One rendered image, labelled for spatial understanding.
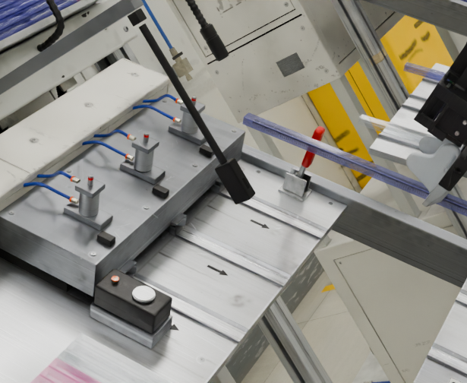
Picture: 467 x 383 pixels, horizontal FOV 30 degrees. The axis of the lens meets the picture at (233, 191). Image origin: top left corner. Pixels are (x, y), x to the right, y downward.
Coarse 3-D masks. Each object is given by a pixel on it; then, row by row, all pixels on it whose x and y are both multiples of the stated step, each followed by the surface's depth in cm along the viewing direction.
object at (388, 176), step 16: (256, 128) 108; (272, 128) 107; (288, 128) 108; (304, 144) 106; (320, 144) 106; (336, 160) 105; (352, 160) 104; (384, 176) 103; (400, 176) 102; (416, 192) 102; (448, 208) 100; (464, 208) 99
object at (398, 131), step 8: (360, 120) 126; (368, 120) 125; (376, 120) 125; (376, 128) 125; (384, 128) 125; (392, 128) 124; (400, 128) 124; (408, 128) 124; (400, 136) 124; (408, 136) 123; (416, 136) 123; (432, 136) 123
